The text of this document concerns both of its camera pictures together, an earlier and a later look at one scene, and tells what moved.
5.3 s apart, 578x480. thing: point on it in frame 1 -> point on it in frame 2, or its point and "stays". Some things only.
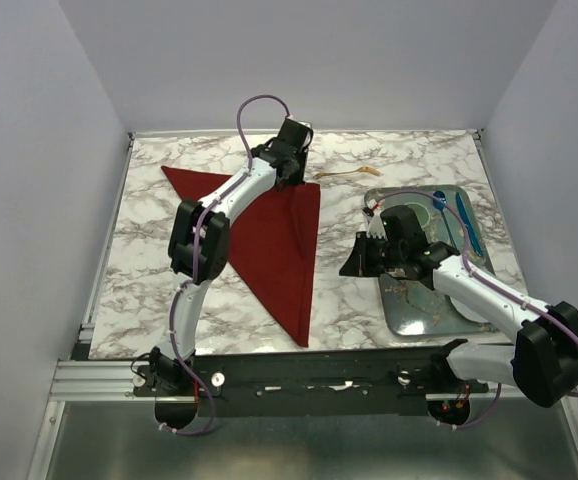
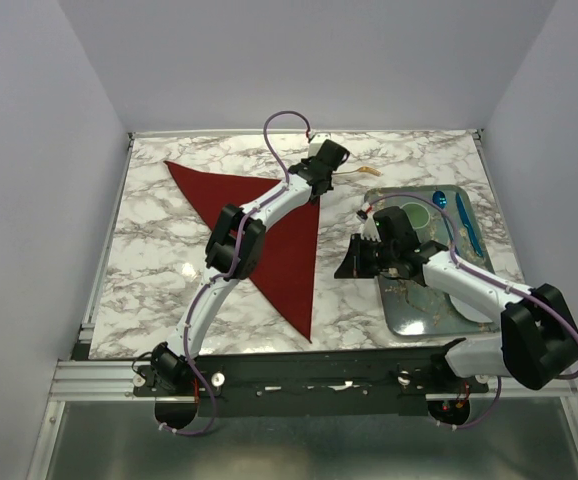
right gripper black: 358,263 stays
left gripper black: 298,179 -> 306,162
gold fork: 364,169 stays
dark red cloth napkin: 272,243 stays
